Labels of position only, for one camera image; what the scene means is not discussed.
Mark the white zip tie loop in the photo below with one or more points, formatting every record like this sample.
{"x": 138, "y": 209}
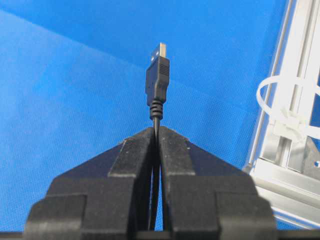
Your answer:
{"x": 288, "y": 124}

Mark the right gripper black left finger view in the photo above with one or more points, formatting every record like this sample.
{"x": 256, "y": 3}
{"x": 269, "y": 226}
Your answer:
{"x": 104, "y": 198}

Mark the aluminium extrusion frame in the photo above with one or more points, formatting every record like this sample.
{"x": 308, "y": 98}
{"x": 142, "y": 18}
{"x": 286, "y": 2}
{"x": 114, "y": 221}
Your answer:
{"x": 287, "y": 173}

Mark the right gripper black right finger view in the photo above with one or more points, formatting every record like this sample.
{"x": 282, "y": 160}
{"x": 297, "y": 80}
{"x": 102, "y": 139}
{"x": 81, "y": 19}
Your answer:
{"x": 206, "y": 198}

